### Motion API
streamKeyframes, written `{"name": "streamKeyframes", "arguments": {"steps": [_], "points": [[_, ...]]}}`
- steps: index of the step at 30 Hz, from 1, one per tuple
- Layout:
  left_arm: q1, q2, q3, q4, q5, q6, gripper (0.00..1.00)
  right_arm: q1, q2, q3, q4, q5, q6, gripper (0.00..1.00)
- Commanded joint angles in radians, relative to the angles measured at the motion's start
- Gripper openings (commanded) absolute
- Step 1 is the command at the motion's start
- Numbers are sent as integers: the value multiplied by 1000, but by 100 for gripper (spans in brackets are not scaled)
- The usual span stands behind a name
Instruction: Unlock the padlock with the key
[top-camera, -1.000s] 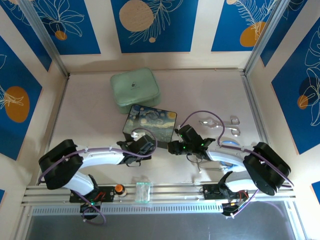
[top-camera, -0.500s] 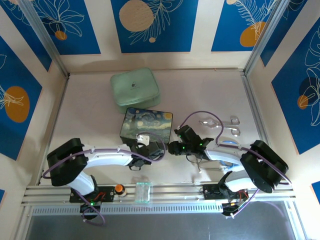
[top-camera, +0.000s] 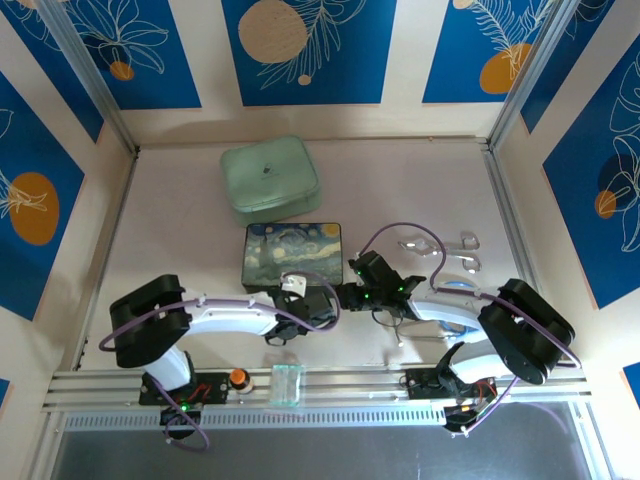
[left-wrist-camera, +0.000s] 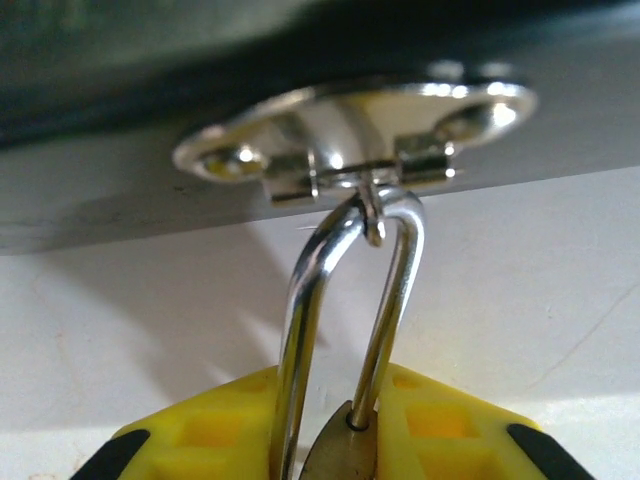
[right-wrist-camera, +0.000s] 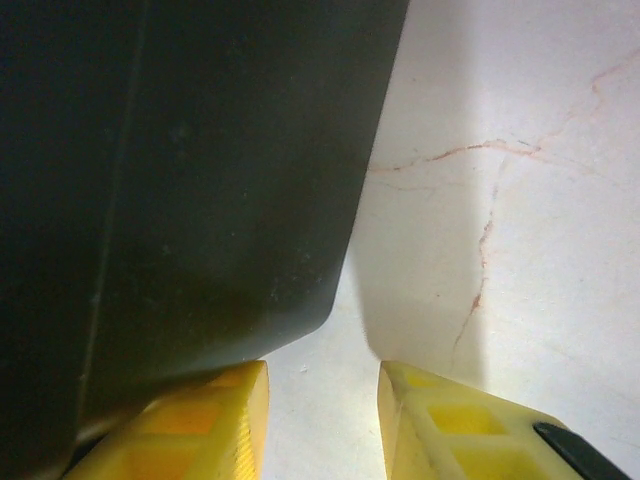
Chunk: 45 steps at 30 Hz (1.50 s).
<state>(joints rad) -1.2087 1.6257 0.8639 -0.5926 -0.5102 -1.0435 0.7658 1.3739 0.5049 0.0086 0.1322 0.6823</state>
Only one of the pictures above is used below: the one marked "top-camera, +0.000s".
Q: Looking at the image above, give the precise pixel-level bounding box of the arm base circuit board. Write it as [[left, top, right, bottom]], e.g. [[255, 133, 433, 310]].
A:
[[158, 403, 205, 442], [442, 403, 495, 440]]

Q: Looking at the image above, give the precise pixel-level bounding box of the starry night painted box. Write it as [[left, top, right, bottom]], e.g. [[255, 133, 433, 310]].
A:
[[241, 222, 349, 295]]

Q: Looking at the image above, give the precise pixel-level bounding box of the blue stethoscope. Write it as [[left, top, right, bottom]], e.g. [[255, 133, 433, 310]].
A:
[[372, 278, 482, 350]]

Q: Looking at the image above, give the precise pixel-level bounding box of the clear plastic box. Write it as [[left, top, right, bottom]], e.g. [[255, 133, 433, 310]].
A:
[[269, 363, 308, 406]]

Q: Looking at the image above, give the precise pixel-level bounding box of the brown bottle orange cap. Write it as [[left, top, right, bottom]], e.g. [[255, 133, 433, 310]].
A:
[[229, 368, 254, 395]]

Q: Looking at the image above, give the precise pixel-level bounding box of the mint green zip case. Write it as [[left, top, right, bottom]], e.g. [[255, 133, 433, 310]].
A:
[[219, 135, 323, 229]]

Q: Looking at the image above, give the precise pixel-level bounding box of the blue poster monstera leaf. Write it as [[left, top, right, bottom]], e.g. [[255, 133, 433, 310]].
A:
[[542, 47, 640, 311], [0, 0, 203, 112]]

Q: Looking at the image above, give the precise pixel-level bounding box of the blue poster large peach circle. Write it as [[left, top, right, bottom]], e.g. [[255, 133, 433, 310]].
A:
[[221, 0, 398, 108]]

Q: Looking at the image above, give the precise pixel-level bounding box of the aluminium front rail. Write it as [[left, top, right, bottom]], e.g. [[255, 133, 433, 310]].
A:
[[42, 367, 595, 417]]

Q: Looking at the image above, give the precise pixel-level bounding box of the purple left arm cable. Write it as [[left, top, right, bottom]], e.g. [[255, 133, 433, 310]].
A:
[[98, 269, 343, 354]]

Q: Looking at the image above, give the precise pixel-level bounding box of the grey slotted cable duct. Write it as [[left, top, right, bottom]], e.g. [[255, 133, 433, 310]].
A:
[[62, 405, 451, 432]]

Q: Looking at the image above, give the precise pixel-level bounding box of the aluminium side rail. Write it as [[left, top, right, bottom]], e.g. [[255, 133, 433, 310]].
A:
[[482, 144, 545, 304], [73, 149, 140, 372]]

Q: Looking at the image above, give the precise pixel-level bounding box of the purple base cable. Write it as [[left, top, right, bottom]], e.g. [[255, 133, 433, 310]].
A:
[[149, 377, 212, 455], [462, 374, 522, 437]]

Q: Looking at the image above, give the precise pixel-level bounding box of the aluminium corner post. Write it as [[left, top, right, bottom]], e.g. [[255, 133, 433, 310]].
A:
[[487, 0, 575, 151], [37, 0, 140, 154]]

